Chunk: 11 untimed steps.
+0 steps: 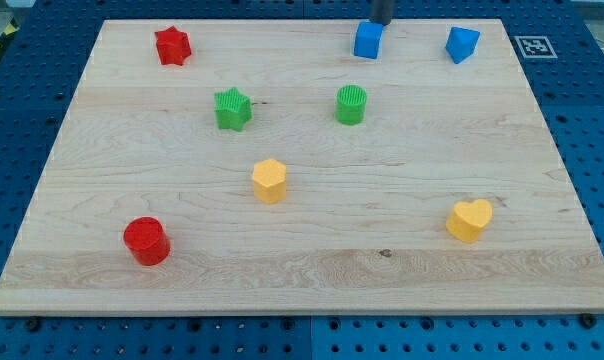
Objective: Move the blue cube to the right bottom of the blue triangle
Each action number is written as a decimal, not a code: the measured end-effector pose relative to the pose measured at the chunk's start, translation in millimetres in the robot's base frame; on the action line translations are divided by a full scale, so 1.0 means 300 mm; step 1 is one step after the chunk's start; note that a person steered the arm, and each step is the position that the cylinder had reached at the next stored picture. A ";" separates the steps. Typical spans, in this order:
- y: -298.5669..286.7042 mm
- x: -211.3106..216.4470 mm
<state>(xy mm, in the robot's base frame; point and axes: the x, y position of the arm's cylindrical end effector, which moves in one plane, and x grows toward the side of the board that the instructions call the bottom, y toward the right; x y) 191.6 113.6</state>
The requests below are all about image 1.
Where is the blue cube block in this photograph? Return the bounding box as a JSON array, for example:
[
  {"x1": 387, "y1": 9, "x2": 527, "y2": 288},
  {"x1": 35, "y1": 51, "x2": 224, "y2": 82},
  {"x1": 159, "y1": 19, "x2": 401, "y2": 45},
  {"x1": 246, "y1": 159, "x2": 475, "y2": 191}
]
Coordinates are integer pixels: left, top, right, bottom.
[{"x1": 353, "y1": 21, "x2": 384, "y2": 59}]

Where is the wooden board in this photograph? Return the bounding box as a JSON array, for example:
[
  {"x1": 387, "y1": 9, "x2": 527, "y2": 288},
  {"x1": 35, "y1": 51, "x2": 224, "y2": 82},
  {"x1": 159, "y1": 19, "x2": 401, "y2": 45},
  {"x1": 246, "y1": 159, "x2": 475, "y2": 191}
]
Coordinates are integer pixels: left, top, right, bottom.
[{"x1": 0, "y1": 19, "x2": 604, "y2": 316}]

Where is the yellow hexagon block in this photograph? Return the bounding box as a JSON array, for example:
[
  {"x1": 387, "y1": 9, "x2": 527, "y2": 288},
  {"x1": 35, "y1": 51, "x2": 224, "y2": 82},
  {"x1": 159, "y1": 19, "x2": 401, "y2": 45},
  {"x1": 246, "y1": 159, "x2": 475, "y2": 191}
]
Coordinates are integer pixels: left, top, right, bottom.
[{"x1": 252, "y1": 158, "x2": 287, "y2": 204}]

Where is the green cylinder block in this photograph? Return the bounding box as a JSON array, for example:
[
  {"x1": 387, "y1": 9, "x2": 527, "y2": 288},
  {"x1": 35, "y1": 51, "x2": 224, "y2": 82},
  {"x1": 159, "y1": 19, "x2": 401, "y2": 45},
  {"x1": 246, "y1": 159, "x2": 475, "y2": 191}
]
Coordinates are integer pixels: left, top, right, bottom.
[{"x1": 335, "y1": 85, "x2": 367, "y2": 126}]

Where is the green star block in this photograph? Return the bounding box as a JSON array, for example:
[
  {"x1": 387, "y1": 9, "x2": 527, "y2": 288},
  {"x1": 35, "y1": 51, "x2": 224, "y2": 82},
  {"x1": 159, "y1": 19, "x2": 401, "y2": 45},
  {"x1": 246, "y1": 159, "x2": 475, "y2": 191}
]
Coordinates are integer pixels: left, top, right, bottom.
[{"x1": 214, "y1": 87, "x2": 252, "y2": 132}]

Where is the red cylinder block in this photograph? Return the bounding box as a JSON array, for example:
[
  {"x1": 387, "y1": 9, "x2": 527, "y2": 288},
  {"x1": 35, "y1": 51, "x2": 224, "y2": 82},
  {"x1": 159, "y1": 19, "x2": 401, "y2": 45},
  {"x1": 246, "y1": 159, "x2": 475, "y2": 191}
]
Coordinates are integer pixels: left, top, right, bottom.
[{"x1": 123, "y1": 217, "x2": 171, "y2": 266}]

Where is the yellow heart block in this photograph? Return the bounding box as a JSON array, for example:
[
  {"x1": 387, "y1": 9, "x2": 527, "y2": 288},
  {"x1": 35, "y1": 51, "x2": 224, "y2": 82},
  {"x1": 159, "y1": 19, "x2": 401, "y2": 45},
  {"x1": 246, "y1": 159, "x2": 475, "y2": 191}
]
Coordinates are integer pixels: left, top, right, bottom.
[{"x1": 445, "y1": 199, "x2": 493, "y2": 243}]

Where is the red star block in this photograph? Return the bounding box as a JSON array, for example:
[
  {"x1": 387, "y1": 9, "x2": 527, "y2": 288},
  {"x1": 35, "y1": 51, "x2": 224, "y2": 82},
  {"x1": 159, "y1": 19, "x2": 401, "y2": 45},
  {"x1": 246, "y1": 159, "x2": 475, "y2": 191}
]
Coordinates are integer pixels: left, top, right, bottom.
[{"x1": 155, "y1": 26, "x2": 192, "y2": 66}]

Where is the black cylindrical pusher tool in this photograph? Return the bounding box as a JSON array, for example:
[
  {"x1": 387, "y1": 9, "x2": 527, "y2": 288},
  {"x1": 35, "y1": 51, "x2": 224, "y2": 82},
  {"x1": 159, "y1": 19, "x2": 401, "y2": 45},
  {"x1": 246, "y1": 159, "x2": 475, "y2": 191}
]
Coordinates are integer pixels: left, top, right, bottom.
[{"x1": 369, "y1": 0, "x2": 395, "y2": 26}]

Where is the white fiducial marker tag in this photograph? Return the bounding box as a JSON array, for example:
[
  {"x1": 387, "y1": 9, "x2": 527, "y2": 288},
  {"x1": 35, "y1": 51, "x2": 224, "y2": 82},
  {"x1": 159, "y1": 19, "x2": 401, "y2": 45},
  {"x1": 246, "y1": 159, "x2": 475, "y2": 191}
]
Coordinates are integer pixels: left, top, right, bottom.
[{"x1": 514, "y1": 35, "x2": 557, "y2": 59}]

